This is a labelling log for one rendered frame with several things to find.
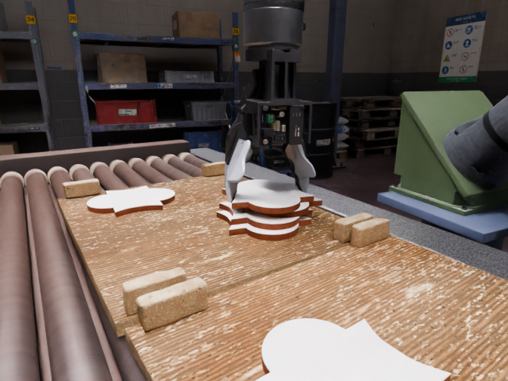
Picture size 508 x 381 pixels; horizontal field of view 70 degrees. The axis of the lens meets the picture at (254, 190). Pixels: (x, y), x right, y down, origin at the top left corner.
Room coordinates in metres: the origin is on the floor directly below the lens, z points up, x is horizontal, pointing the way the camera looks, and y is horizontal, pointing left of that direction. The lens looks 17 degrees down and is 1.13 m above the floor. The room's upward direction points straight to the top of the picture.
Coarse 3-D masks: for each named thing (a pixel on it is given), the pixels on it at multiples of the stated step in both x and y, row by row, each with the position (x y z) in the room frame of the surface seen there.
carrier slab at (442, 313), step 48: (384, 240) 0.43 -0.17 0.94; (240, 288) 0.32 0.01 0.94; (288, 288) 0.32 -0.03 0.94; (336, 288) 0.32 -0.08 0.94; (384, 288) 0.32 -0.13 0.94; (432, 288) 0.32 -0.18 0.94; (480, 288) 0.32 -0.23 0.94; (144, 336) 0.24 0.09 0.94; (192, 336) 0.24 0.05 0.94; (240, 336) 0.24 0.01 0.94; (384, 336) 0.24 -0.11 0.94; (432, 336) 0.24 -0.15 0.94; (480, 336) 0.24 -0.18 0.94
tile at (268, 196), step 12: (252, 180) 0.58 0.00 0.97; (264, 180) 0.58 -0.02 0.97; (240, 192) 0.51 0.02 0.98; (252, 192) 0.51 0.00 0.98; (264, 192) 0.51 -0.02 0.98; (276, 192) 0.51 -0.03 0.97; (288, 192) 0.51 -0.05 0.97; (300, 192) 0.51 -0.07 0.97; (240, 204) 0.47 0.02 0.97; (252, 204) 0.46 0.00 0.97; (264, 204) 0.46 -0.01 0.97; (276, 204) 0.46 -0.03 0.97; (288, 204) 0.46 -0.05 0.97
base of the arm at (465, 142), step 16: (464, 128) 0.77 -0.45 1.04; (480, 128) 0.72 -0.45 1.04; (448, 144) 0.76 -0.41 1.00; (464, 144) 0.73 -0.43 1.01; (480, 144) 0.71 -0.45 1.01; (496, 144) 0.69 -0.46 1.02; (464, 160) 0.72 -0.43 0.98; (480, 160) 0.70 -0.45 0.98; (496, 160) 0.69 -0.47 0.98; (464, 176) 0.72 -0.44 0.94; (480, 176) 0.71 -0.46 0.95; (496, 176) 0.70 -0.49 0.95
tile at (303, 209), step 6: (300, 204) 0.49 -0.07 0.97; (306, 204) 0.49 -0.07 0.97; (312, 204) 0.50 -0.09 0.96; (318, 204) 0.51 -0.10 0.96; (246, 210) 0.48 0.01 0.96; (252, 210) 0.48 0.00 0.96; (300, 210) 0.47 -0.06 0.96; (306, 210) 0.48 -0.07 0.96; (276, 216) 0.46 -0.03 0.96; (282, 216) 0.46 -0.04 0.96; (288, 216) 0.46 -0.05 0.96; (294, 216) 0.46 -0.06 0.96
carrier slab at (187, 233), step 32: (192, 192) 0.64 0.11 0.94; (96, 224) 0.48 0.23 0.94; (128, 224) 0.48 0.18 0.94; (160, 224) 0.48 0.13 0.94; (192, 224) 0.48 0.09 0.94; (224, 224) 0.48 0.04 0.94; (320, 224) 0.48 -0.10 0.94; (96, 256) 0.38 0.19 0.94; (128, 256) 0.38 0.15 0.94; (160, 256) 0.38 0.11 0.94; (192, 256) 0.38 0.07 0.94; (224, 256) 0.38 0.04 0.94; (256, 256) 0.38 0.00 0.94; (288, 256) 0.38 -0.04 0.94; (96, 288) 0.33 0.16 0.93; (224, 288) 0.32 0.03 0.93; (128, 320) 0.27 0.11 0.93
